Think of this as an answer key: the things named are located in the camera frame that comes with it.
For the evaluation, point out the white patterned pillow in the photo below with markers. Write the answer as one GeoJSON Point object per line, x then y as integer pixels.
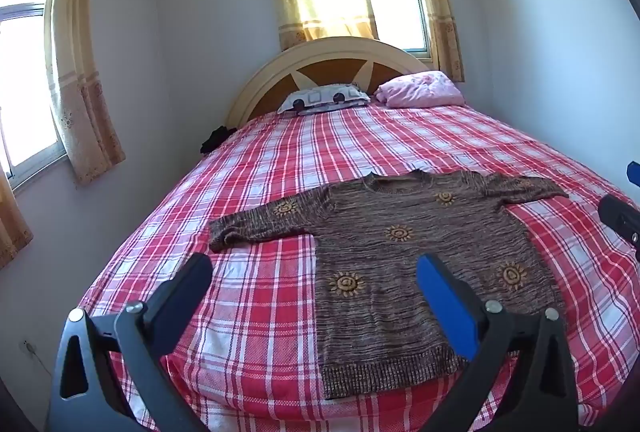
{"type": "Point", "coordinates": [320, 97]}

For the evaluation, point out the side wall window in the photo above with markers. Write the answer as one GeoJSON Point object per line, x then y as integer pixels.
{"type": "Point", "coordinates": [25, 76]}

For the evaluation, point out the brown knit sun-pattern sweater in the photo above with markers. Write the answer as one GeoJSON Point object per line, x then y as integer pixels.
{"type": "Point", "coordinates": [380, 312]}

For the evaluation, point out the pink pillow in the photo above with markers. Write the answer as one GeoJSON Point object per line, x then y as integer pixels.
{"type": "Point", "coordinates": [420, 90]}

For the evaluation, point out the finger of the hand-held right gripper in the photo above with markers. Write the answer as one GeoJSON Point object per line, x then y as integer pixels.
{"type": "Point", "coordinates": [622, 219]}
{"type": "Point", "coordinates": [634, 173]}

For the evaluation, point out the red plaid bedspread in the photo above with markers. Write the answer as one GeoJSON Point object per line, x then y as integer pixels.
{"type": "Point", "coordinates": [280, 161]}

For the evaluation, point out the cream and brown headboard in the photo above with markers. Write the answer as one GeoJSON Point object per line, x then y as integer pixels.
{"type": "Point", "coordinates": [260, 84]}

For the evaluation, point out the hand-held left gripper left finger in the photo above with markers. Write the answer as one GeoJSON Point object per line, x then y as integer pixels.
{"type": "Point", "coordinates": [186, 284]}

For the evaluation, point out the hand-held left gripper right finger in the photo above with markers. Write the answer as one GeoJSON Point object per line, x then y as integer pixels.
{"type": "Point", "coordinates": [447, 307]}

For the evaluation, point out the dark cloth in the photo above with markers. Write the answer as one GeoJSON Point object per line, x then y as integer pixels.
{"type": "Point", "coordinates": [216, 139]}

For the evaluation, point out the white wall outlet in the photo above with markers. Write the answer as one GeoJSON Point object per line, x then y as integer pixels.
{"type": "Point", "coordinates": [27, 346]}

